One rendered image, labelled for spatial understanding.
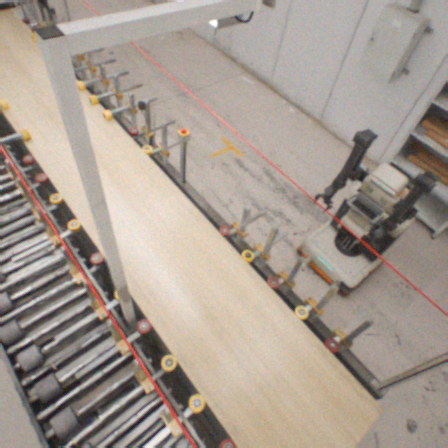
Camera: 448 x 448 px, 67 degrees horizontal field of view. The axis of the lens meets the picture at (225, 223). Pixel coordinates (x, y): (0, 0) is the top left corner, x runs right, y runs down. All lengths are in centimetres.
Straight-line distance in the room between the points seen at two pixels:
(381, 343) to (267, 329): 155
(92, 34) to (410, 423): 322
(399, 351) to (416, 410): 45
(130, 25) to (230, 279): 162
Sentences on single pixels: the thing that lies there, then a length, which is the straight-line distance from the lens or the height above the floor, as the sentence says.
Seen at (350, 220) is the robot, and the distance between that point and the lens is 290.
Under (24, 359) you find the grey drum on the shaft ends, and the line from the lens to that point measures 222.
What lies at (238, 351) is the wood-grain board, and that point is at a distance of 205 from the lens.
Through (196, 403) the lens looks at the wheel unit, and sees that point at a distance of 196.
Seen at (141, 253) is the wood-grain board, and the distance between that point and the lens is 229.
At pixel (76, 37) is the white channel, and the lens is 92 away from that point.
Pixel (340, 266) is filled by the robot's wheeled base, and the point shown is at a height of 28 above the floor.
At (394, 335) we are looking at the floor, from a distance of 355.
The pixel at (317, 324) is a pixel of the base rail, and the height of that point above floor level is 70.
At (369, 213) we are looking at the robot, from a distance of 268.
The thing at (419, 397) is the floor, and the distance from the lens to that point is 347.
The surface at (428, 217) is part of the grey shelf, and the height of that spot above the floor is 14.
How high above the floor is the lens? 284
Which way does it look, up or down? 53 degrees down
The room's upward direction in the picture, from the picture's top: 11 degrees clockwise
